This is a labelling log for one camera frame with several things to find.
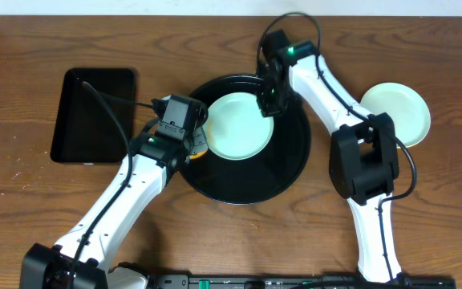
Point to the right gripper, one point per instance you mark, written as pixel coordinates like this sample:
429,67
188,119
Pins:
269,106

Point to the round black tray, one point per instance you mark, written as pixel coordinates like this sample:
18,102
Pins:
263,176

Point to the light green plate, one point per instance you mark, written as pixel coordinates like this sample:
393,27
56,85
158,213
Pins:
236,129
408,110

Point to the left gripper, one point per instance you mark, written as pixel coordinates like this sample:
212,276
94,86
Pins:
198,131

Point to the black rectangular bin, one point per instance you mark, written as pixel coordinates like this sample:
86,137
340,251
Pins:
84,131

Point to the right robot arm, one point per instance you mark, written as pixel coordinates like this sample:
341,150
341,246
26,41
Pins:
363,162

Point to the green yellow sponge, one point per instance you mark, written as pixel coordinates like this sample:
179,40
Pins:
200,143

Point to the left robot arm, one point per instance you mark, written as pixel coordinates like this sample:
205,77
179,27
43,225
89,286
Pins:
82,257

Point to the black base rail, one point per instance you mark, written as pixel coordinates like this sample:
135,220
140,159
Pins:
127,275

